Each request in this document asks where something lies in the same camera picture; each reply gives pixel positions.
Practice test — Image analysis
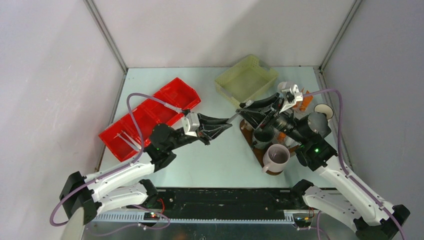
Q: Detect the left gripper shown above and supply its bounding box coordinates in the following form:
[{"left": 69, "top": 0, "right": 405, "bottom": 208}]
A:
[{"left": 167, "top": 113, "right": 232, "bottom": 151}]

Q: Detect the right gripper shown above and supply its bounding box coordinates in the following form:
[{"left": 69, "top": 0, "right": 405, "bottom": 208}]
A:
[{"left": 236, "top": 93, "right": 307, "bottom": 144}]

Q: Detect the grey toothbrush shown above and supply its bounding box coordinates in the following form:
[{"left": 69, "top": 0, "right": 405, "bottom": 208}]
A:
[{"left": 226, "top": 100, "right": 254, "bottom": 124}]

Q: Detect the dark green mug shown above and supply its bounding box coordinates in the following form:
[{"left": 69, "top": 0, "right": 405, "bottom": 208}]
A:
[{"left": 250, "top": 128, "right": 275, "bottom": 150}]

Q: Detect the cream plastic basket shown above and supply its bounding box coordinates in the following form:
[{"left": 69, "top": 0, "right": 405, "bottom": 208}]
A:
[{"left": 214, "top": 54, "right": 279, "bottom": 108}]

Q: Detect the orange toothpaste tube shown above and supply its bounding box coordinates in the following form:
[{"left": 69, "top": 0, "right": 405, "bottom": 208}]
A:
[{"left": 296, "top": 95, "right": 314, "bottom": 112}]

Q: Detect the pink white mug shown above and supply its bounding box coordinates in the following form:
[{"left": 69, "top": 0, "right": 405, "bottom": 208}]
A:
[{"left": 261, "top": 144, "right": 291, "bottom": 175}]

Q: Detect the white mug black handle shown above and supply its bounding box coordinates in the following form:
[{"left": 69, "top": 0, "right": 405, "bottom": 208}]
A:
[{"left": 313, "top": 103, "right": 335, "bottom": 121}]

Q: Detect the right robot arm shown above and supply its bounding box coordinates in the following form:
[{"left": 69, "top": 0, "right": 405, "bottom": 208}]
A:
[{"left": 237, "top": 94, "right": 410, "bottom": 240}]

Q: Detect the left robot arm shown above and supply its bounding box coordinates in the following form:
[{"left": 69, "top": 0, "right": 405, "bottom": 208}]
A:
[{"left": 58, "top": 111, "right": 233, "bottom": 225}]

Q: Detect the brown oval wooden tray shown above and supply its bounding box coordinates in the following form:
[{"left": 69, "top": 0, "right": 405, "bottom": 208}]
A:
[{"left": 239, "top": 119, "right": 268, "bottom": 168}]

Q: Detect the red divided organizer bin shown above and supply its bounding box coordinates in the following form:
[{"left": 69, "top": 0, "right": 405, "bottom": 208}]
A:
[{"left": 98, "top": 77, "right": 201, "bottom": 162}]

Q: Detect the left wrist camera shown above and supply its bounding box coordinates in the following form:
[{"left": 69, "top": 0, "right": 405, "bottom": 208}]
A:
[{"left": 181, "top": 112, "right": 200, "bottom": 137}]

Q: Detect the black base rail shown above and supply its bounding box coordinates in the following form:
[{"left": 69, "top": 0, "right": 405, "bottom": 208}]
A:
[{"left": 140, "top": 187, "right": 309, "bottom": 221}]

